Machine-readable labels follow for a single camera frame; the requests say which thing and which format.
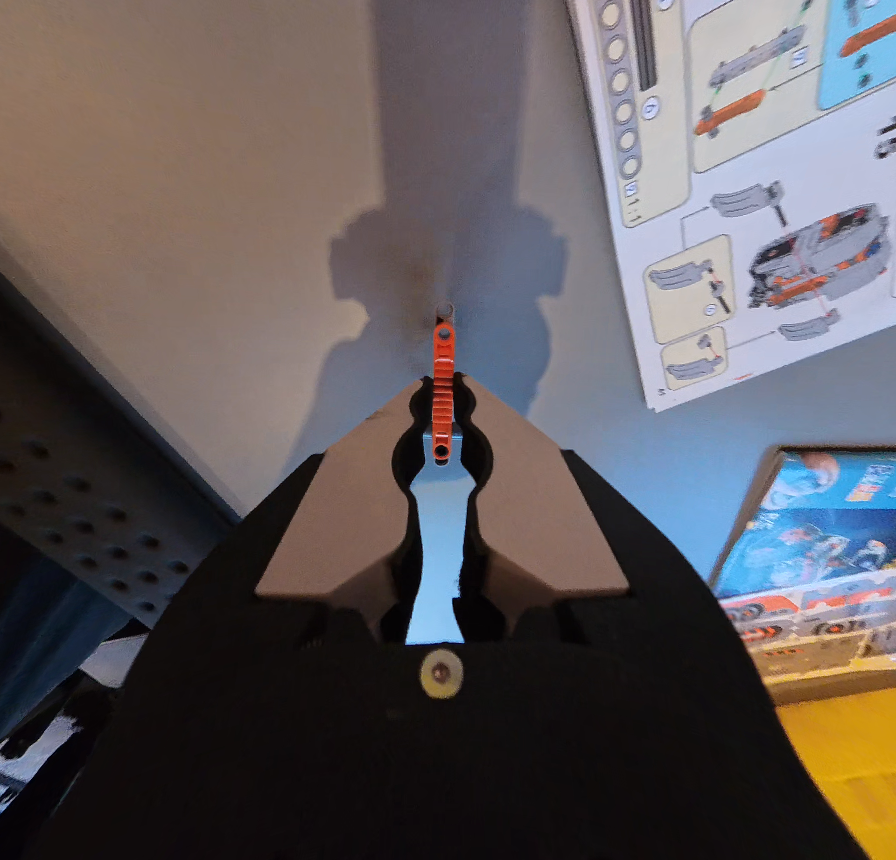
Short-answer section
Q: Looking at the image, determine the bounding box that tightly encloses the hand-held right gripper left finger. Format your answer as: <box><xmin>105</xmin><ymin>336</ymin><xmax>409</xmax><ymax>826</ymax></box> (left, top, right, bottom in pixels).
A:
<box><xmin>255</xmin><ymin>377</ymin><xmax>436</xmax><ymax>643</ymax></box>

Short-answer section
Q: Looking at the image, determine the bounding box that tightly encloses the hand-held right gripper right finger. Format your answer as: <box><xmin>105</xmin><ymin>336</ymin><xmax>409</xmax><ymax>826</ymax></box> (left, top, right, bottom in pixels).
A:
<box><xmin>454</xmin><ymin>373</ymin><xmax>631</xmax><ymax>643</ymax></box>

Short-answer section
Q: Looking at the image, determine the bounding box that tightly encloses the orange and grey brick assembly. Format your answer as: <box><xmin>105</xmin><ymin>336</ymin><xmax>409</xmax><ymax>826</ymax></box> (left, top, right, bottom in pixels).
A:
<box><xmin>428</xmin><ymin>302</ymin><xmax>463</xmax><ymax>466</ymax></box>

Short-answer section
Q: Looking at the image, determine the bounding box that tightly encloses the dark perforated metal beam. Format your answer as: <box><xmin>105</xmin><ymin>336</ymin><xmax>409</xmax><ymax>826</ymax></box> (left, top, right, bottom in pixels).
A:
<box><xmin>0</xmin><ymin>272</ymin><xmax>240</xmax><ymax>630</ymax></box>

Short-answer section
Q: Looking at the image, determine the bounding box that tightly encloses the blue toy set box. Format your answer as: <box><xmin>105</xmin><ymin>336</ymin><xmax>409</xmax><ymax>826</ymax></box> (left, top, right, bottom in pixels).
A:
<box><xmin>706</xmin><ymin>444</ymin><xmax>896</xmax><ymax>707</ymax></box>

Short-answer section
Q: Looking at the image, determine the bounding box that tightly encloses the yellow box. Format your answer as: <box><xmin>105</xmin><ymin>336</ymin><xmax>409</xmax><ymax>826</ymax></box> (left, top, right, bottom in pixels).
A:
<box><xmin>772</xmin><ymin>685</ymin><xmax>896</xmax><ymax>860</ymax></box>

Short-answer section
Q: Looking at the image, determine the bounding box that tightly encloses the building instruction booklet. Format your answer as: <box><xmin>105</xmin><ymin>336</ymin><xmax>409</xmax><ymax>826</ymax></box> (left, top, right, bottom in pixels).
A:
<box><xmin>556</xmin><ymin>0</ymin><xmax>896</xmax><ymax>414</ymax></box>

